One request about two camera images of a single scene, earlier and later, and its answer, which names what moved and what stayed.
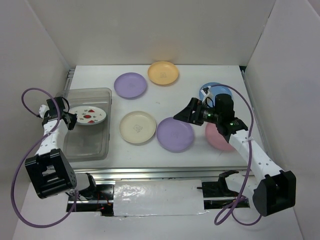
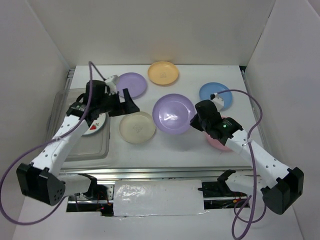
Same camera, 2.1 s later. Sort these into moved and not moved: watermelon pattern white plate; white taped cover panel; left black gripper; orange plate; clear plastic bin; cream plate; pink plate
Moved: watermelon pattern white plate; left black gripper
Not moved: white taped cover panel; pink plate; cream plate; orange plate; clear plastic bin
